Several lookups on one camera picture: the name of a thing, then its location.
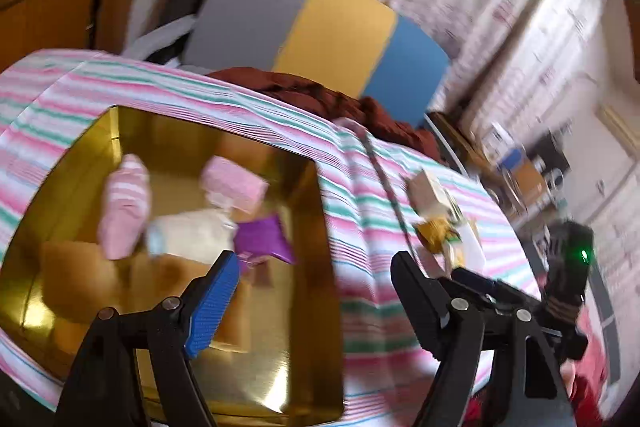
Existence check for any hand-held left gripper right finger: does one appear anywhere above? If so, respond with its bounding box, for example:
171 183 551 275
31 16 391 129
391 251 576 427

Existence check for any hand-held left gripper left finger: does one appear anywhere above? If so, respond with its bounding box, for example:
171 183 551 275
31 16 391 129
52 250 241 427

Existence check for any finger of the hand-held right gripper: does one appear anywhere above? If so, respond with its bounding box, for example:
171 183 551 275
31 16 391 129
451 267 546 313

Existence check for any white sponge block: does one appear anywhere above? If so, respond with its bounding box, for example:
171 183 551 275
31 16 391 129
460 219 486 270

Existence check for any chunky tan sponge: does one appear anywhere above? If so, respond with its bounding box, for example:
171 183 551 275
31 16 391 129
130 252 251 353

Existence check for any yellow sock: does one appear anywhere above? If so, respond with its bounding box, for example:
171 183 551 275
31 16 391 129
417 217 458 254

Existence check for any cream sock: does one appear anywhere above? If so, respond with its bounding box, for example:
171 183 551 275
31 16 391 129
145 209 238 258

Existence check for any purple cloth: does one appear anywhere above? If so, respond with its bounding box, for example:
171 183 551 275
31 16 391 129
234 214 296 265

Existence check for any gold metal tin box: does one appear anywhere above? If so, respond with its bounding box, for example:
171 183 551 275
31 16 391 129
0 105 346 425

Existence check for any cream cardboard box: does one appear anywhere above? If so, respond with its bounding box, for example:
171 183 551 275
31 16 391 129
407 171 458 218

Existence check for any pink striped sock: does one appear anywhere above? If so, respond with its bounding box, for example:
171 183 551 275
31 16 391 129
96 154 152 259

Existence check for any pink green striped tablecloth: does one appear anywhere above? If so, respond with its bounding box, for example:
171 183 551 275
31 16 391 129
0 49 543 418

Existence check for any brown cardboard box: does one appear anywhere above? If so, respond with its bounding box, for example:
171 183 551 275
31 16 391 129
510 157 548 208

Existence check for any pink blanket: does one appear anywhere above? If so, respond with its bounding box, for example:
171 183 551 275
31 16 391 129
560 322 621 427

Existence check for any dark wooden side table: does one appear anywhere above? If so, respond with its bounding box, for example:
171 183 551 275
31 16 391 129
430 109 506 188

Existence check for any white and blue box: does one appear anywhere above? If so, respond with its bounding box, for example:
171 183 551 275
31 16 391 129
487 122 516 158

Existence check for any maroon padded jacket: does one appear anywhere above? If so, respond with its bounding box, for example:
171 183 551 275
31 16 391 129
207 67 443 162

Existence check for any grey yellow blue chair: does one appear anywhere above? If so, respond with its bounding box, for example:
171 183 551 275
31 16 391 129
125 0 451 128

